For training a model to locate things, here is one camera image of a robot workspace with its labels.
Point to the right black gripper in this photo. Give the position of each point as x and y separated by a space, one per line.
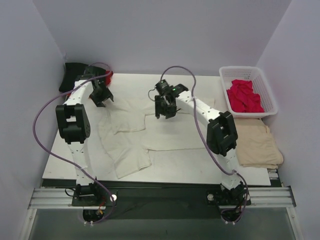
164 108

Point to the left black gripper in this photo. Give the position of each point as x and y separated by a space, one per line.
102 95

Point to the cream white t-shirt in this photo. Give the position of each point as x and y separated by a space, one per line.
129 130

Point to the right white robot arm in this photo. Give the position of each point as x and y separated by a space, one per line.
216 129

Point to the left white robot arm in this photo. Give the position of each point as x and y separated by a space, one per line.
82 82

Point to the red folded t-shirt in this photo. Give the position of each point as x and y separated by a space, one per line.
108 78

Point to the black folded t-shirt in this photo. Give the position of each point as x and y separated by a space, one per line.
72 71

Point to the magenta crumpled t-shirt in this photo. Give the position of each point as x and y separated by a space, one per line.
242 98

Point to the white plastic basket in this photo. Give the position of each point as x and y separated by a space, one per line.
260 85

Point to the beige folded cloth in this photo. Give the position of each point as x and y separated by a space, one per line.
256 146

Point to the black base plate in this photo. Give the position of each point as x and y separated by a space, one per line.
165 211

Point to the aluminium mounting rail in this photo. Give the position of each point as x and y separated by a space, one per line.
255 197

